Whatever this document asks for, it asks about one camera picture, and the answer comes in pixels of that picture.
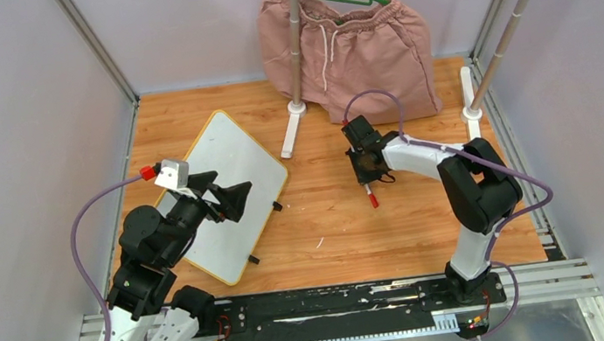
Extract yellow framed whiteboard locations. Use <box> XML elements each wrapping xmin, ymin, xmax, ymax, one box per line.
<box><xmin>155</xmin><ymin>111</ymin><xmax>288</xmax><ymax>286</ymax></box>

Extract white marker pen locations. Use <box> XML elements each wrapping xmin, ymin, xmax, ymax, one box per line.
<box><xmin>363</xmin><ymin>184</ymin><xmax>378</xmax><ymax>209</ymax></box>

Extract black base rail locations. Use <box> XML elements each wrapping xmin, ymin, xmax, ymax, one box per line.
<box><xmin>194</xmin><ymin>273</ymin><xmax>507</xmax><ymax>341</ymax></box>

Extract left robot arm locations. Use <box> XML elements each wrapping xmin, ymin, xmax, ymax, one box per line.
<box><xmin>99</xmin><ymin>170</ymin><xmax>253</xmax><ymax>341</ymax></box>

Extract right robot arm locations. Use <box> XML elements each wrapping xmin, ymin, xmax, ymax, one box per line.
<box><xmin>342</xmin><ymin>116</ymin><xmax>523</xmax><ymax>306</ymax></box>

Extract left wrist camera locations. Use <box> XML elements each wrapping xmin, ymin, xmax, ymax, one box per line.
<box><xmin>154</xmin><ymin>159</ymin><xmax>190</xmax><ymax>191</ymax></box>

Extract pink shorts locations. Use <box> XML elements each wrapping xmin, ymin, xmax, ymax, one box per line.
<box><xmin>253</xmin><ymin>0</ymin><xmax>446</xmax><ymax>140</ymax></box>

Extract clothes rack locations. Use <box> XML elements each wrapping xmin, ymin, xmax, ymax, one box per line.
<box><xmin>281</xmin><ymin>0</ymin><xmax>530</xmax><ymax>159</ymax></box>

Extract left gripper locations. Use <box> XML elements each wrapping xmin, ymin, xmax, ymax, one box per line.
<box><xmin>151</xmin><ymin>166</ymin><xmax>260</xmax><ymax>265</ymax></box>

